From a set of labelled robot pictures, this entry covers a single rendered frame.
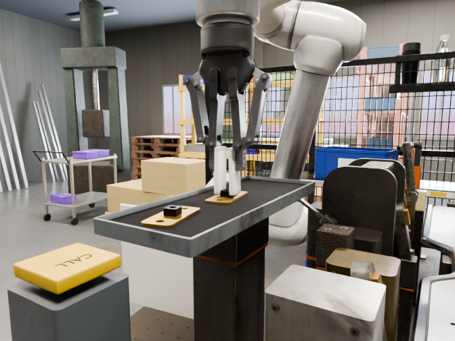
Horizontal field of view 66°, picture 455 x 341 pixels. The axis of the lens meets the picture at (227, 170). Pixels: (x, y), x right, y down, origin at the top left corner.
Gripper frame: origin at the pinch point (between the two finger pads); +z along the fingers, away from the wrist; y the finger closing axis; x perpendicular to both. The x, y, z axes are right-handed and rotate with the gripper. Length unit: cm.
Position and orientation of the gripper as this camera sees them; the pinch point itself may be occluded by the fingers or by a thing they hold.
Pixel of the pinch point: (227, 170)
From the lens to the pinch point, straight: 51.5
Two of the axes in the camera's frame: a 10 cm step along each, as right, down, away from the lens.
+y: -9.3, -0.5, 3.7
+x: -3.8, 1.3, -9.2
